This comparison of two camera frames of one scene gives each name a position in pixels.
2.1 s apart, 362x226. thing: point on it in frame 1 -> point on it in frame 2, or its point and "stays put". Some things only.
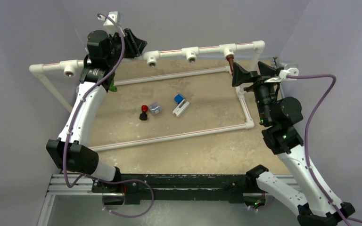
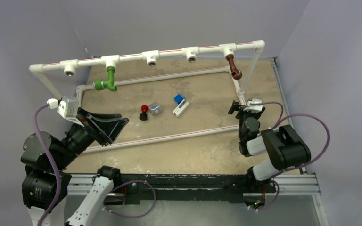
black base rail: (136, 187) stays put
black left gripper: (135, 46) -> (102, 126)
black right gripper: (241, 76) -> (236, 107)
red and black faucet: (143, 116) stays put
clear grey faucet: (155, 108) stays put
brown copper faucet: (230, 58) stays put
